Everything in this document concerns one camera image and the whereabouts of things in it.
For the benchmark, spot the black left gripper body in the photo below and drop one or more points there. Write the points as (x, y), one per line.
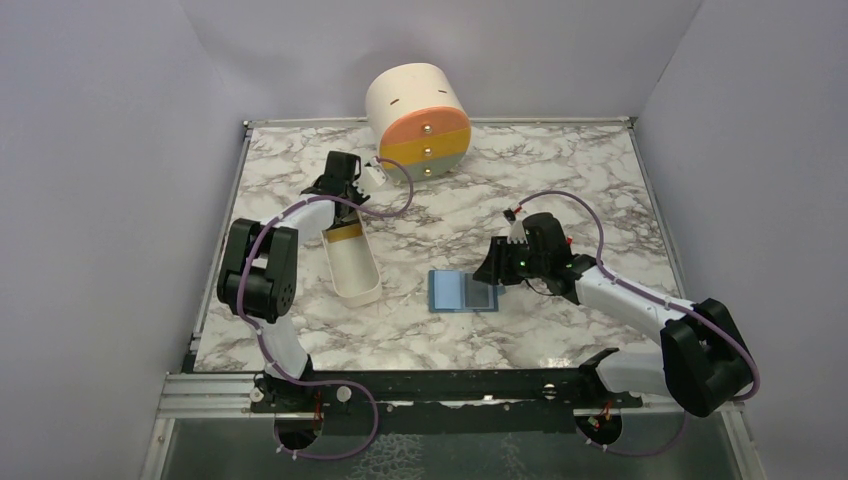
(354, 192)

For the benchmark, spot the long white card tray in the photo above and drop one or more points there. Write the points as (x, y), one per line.
(354, 272)

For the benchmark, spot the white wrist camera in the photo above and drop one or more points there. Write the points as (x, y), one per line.
(517, 233)
(372, 177)

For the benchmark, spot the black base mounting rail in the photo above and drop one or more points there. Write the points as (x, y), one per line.
(437, 401)

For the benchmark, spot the round three-drawer mini cabinet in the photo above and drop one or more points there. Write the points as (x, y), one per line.
(419, 123)

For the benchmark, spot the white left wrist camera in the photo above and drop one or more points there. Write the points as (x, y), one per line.
(372, 177)

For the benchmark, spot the blue leather card holder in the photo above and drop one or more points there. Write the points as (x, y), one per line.
(445, 292)

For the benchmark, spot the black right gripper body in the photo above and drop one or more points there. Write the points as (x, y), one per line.
(524, 263)

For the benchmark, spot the gold card in tray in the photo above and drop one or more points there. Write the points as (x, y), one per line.
(343, 233)

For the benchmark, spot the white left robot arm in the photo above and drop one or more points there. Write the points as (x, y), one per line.
(259, 270)

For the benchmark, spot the grey silver credit card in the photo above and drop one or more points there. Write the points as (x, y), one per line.
(478, 296)

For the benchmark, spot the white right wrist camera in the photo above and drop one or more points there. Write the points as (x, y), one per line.
(517, 233)

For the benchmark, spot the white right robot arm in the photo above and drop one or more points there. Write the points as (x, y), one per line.
(702, 361)

